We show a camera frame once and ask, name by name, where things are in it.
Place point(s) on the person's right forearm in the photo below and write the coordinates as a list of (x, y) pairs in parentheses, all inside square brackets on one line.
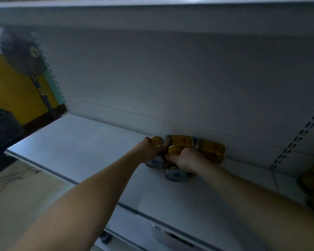
[(259, 206)]

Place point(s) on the person's left hand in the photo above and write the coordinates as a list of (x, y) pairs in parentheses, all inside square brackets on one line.
[(146, 151)]

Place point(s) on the black caster wheel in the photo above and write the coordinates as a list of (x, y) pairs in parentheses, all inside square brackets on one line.
[(105, 237)]

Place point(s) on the person's left thumb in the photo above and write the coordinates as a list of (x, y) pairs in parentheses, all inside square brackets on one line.
[(147, 140)]

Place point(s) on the person's right fingers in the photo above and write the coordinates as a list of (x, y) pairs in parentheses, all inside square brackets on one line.
[(172, 157)]

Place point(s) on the black standing fan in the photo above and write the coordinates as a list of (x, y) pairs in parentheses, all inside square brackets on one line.
[(19, 50)]

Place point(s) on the white metal shelving unit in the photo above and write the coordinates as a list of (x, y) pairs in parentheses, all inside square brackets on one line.
[(172, 75)]

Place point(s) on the black plastic crate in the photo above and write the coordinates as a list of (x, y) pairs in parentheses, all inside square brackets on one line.
[(2, 135)]

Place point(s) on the person's left forearm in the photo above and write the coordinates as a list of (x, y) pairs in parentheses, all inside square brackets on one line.
[(86, 201)]

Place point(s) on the person's right hand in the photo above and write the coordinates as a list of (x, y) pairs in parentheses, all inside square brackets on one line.
[(189, 160)]

